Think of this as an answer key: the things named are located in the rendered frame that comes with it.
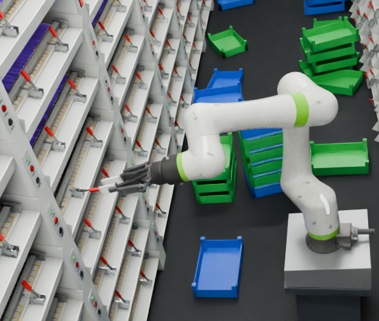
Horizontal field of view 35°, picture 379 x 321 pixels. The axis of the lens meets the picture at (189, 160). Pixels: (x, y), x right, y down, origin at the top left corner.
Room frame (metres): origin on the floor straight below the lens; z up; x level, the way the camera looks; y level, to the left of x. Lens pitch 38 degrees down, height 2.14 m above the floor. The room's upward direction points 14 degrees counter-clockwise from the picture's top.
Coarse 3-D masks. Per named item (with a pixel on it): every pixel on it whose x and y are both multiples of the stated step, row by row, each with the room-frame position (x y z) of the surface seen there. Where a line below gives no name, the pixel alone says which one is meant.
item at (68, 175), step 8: (88, 120) 1.93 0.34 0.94; (80, 136) 1.83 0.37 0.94; (88, 136) 1.85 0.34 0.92; (80, 144) 1.79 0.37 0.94; (72, 160) 1.70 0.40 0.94; (72, 168) 1.66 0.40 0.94; (64, 176) 1.61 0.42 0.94; (72, 176) 1.63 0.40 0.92; (64, 184) 1.58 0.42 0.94; (64, 192) 1.55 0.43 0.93; (56, 200) 1.50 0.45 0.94; (64, 208) 1.48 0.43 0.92
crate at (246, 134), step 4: (240, 132) 2.34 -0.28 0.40; (244, 132) 2.29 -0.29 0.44; (248, 132) 2.29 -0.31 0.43; (252, 132) 2.29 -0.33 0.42; (256, 132) 2.29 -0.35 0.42; (260, 132) 2.29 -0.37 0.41; (264, 132) 2.29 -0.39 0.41; (268, 132) 2.29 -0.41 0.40; (244, 136) 2.29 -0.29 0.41; (248, 136) 2.29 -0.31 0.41; (252, 136) 2.29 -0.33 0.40
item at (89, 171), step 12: (96, 108) 1.97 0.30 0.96; (96, 120) 1.95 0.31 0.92; (108, 120) 1.96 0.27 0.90; (96, 132) 1.88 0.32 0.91; (108, 132) 1.88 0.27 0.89; (84, 144) 1.82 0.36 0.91; (96, 156) 1.75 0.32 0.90; (84, 168) 1.68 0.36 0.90; (96, 168) 1.68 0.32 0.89; (84, 180) 1.62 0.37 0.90; (72, 204) 1.51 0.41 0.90; (84, 204) 1.52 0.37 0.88; (72, 216) 1.45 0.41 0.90; (72, 228) 1.40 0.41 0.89
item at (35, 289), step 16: (32, 256) 1.27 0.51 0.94; (48, 256) 1.29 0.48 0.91; (32, 272) 1.24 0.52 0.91; (48, 272) 1.23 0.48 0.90; (16, 288) 1.16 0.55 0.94; (32, 288) 1.17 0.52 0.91; (48, 288) 1.18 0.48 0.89; (16, 304) 1.11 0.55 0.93; (32, 304) 1.12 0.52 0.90; (48, 304) 1.13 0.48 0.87; (0, 320) 1.06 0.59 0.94; (16, 320) 1.07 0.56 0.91; (32, 320) 1.07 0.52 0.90
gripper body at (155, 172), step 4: (160, 160) 1.48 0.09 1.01; (152, 164) 1.47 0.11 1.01; (156, 164) 1.47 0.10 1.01; (160, 164) 1.46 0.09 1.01; (148, 168) 1.50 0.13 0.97; (152, 168) 1.46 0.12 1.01; (156, 168) 1.45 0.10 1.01; (160, 168) 1.45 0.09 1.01; (144, 172) 1.49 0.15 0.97; (148, 172) 1.48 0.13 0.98; (152, 172) 1.45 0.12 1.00; (156, 172) 1.44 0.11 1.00; (160, 172) 1.44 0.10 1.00; (148, 176) 1.46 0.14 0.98; (152, 176) 1.44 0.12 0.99; (156, 176) 1.44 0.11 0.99; (160, 176) 1.43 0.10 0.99; (140, 180) 1.46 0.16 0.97; (144, 180) 1.45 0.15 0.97; (148, 180) 1.44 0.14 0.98; (152, 180) 1.44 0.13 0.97; (156, 180) 1.43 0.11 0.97; (160, 180) 1.43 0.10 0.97; (164, 180) 1.43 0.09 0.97; (156, 184) 1.44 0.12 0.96; (160, 184) 1.44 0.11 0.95
